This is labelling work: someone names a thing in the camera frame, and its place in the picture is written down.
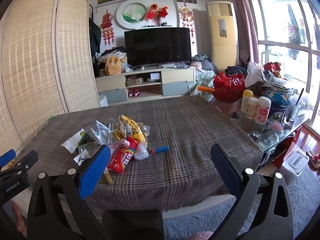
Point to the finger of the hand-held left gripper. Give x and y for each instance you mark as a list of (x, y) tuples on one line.
[(25, 160), (7, 156)]

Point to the red snack packet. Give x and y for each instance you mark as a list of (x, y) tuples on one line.
[(122, 160)]

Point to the blue snack bag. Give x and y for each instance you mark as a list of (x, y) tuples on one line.
[(277, 105)]

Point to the grey plaid cloth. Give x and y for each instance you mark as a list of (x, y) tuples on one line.
[(187, 142)]

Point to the glass table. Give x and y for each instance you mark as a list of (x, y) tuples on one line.
[(275, 136)]

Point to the grey shaggy rug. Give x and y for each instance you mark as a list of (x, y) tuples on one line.
[(300, 200)]

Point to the red basket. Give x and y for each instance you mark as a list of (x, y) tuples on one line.
[(228, 90)]

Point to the clear plastic container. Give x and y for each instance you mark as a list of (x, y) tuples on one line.
[(296, 160)]

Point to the white green carton box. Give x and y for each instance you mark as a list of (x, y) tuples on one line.
[(71, 142)]

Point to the window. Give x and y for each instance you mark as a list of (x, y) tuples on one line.
[(280, 17)]

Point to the yellow stick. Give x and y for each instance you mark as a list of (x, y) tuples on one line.
[(108, 177)]

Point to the round flower picture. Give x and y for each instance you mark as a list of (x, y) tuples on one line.
[(132, 13)]

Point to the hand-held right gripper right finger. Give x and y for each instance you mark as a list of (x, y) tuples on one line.
[(225, 165)]

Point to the pile of clothes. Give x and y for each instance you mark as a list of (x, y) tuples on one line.
[(117, 52)]

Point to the cream standing air conditioner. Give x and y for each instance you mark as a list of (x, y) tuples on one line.
[(222, 42)]

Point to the person's left forearm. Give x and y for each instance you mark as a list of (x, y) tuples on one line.
[(18, 217)]

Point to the white bottle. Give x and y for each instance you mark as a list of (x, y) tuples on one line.
[(252, 108)]

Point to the red flower bouquet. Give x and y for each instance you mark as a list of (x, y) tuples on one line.
[(156, 12)]

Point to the pink hairbrush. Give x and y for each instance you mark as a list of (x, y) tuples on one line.
[(277, 126)]

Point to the pink label bottle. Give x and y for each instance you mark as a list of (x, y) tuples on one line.
[(262, 111)]

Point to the pink fleece clothing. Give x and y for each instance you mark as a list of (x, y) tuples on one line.
[(203, 236)]

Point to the pink curtain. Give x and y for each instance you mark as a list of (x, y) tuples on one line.
[(240, 10)]

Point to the ribbed glass cup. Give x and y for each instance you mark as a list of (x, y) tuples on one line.
[(292, 115)]

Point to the yellow snack packet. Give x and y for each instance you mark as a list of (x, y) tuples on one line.
[(130, 127)]

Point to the beige television stand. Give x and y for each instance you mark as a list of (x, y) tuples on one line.
[(177, 76)]

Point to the white tissue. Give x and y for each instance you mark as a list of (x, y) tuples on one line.
[(141, 151)]

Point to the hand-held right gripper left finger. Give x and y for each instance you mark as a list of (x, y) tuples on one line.
[(95, 170)]

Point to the white table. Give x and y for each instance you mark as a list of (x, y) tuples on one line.
[(200, 206)]

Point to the red foil packaging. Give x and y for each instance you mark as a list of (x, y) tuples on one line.
[(272, 68)]

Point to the slipper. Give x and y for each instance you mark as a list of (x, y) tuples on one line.
[(313, 158)]

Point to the pile of floral cloth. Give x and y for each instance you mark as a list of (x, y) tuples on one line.
[(203, 75)]

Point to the cardboard boxes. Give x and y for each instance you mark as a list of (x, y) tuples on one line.
[(133, 82)]

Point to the small white box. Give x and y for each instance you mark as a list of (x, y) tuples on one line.
[(155, 76)]

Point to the yellow cap bottle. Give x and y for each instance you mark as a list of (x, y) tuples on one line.
[(246, 100)]

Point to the clear plastic packaging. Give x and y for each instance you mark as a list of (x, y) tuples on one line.
[(100, 130)]

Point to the black television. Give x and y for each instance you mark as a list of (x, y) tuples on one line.
[(157, 45)]

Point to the clear glass with straw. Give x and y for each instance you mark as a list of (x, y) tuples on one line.
[(298, 98)]

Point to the white plastic bag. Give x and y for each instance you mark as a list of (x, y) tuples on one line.
[(253, 75)]

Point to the dark hanging coat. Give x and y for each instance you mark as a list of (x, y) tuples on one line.
[(93, 37)]

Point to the red hanging ornament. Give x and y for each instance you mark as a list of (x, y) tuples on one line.
[(107, 27), (186, 15)]

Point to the bamboo folding screen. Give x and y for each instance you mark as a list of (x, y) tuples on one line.
[(37, 67)]

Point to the yellow bag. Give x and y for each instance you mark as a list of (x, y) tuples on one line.
[(113, 66)]

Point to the blue and red marker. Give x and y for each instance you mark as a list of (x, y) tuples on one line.
[(160, 150)]

